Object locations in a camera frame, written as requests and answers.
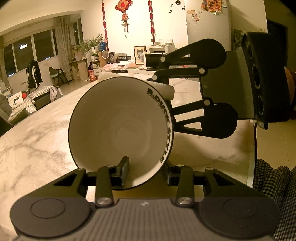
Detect red chili string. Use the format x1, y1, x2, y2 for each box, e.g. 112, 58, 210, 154
101, 0, 109, 46
148, 0, 156, 43

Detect white deer pillow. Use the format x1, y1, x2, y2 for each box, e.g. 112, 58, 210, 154
8, 91, 25, 107

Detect potted green plant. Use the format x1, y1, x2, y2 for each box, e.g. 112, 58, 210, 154
76, 33, 105, 53

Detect black microwave oven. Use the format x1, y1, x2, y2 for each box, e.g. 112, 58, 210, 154
145, 53, 169, 70

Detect yellow poster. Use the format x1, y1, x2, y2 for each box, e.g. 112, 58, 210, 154
201, 0, 224, 14

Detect white sponge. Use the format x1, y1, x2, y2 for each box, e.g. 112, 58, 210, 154
97, 72, 175, 100

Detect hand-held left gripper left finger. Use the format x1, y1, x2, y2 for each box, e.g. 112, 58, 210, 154
52, 156, 130, 207

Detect dark wooden chair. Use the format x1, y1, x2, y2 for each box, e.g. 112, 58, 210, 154
48, 66, 70, 86

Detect checked ottoman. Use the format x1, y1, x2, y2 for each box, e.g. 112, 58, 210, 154
29, 85, 59, 110

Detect white low cabinet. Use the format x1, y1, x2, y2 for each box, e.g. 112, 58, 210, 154
91, 60, 148, 80

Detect pink cloth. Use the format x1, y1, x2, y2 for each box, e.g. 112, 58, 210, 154
103, 61, 130, 72

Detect black cable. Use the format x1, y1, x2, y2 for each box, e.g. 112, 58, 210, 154
254, 121, 258, 168

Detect round table mirror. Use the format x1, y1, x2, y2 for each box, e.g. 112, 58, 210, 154
100, 49, 110, 64

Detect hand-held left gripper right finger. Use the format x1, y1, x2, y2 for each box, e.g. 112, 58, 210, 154
167, 165, 245, 207

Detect grey sofa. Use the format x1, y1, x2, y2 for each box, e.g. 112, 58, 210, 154
0, 93, 36, 126

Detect red knot ornament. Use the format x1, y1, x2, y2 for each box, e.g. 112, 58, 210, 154
115, 0, 134, 33

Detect checked trousers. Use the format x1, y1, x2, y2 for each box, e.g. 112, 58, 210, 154
251, 159, 296, 241

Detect wooden shelf unit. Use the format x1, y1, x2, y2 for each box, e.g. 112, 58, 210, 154
69, 49, 91, 80

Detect white printer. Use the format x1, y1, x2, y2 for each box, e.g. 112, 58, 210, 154
145, 39, 177, 54

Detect white refrigerator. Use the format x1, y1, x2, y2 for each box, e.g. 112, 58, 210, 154
186, 0, 232, 53

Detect grey bag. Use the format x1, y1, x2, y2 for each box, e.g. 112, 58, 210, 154
48, 85, 64, 103

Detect framed bear picture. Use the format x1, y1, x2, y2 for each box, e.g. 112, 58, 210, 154
133, 45, 147, 65

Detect person's right hand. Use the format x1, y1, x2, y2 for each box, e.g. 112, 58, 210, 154
285, 67, 296, 112

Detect window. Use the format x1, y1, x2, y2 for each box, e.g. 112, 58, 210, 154
3, 30, 58, 75

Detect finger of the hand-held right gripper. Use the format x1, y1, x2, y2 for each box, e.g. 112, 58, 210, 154
152, 43, 205, 85
171, 99, 211, 134

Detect patterned curtain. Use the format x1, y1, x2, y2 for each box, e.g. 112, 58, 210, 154
54, 17, 71, 65

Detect dark jackets on rack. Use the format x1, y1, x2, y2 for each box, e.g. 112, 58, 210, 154
21, 60, 43, 93

